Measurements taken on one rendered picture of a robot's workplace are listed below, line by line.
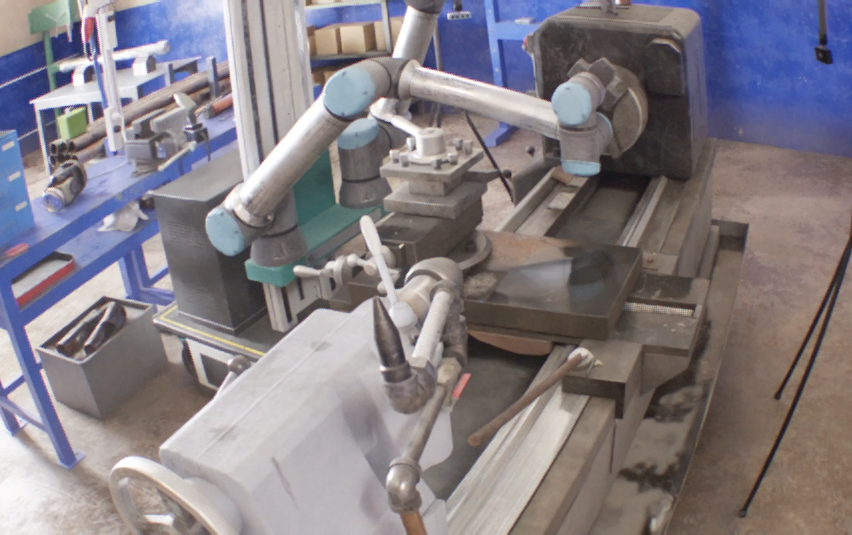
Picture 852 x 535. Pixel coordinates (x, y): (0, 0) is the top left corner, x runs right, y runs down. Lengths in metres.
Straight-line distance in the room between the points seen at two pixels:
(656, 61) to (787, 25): 3.39
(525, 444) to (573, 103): 0.76
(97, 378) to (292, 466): 2.33
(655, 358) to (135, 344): 2.32
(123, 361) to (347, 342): 2.31
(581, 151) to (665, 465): 0.79
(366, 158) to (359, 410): 1.86
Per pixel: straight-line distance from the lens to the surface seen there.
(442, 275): 1.29
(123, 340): 3.29
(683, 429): 2.09
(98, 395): 3.22
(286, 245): 2.51
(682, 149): 2.44
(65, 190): 3.02
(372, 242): 1.09
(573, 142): 1.81
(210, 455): 0.90
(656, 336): 1.57
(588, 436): 1.39
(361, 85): 1.96
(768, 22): 5.64
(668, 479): 1.93
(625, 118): 2.24
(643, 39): 2.38
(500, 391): 1.71
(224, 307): 2.88
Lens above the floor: 1.69
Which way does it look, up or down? 25 degrees down
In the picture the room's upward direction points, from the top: 7 degrees counter-clockwise
